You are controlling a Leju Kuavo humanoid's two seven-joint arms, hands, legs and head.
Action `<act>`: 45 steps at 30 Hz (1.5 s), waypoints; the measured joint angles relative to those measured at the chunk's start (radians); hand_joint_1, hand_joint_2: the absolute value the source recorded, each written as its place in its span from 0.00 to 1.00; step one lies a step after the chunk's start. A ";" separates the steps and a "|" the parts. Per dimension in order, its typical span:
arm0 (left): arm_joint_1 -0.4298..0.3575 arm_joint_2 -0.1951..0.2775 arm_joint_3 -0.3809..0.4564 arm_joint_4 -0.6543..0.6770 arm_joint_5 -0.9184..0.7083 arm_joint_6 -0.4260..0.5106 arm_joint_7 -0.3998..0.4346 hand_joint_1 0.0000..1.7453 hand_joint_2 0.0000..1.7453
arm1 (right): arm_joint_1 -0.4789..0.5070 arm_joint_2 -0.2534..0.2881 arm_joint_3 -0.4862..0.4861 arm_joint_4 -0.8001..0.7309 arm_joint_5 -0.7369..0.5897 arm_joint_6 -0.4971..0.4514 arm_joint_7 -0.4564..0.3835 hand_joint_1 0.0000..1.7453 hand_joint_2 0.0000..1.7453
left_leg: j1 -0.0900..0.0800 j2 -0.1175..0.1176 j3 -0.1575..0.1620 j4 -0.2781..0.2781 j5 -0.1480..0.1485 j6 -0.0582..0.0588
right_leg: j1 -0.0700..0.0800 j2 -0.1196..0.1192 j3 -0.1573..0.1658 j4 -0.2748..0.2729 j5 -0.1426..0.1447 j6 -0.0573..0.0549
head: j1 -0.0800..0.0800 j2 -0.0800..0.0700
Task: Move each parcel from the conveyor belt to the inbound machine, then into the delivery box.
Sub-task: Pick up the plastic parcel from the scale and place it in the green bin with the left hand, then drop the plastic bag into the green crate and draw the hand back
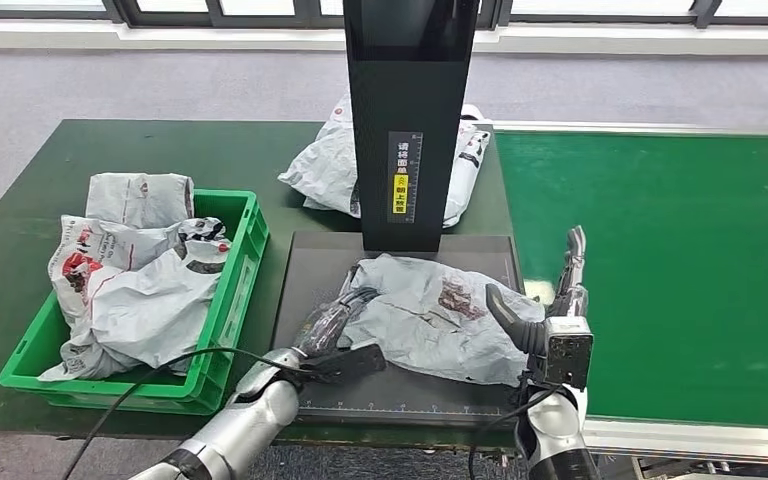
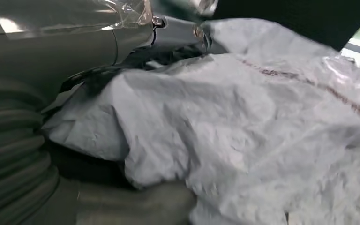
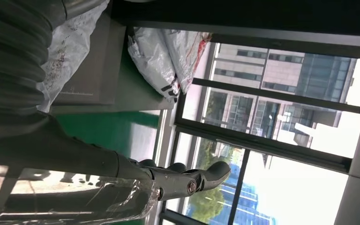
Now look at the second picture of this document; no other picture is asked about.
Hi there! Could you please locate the grey parcel dark-red mark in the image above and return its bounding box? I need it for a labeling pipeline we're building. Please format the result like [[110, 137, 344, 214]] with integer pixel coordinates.
[[42, 18, 360, 225]]

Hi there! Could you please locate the black inbound scanner machine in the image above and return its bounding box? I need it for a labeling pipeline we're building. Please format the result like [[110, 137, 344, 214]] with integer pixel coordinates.
[[211, 0, 360, 53]]

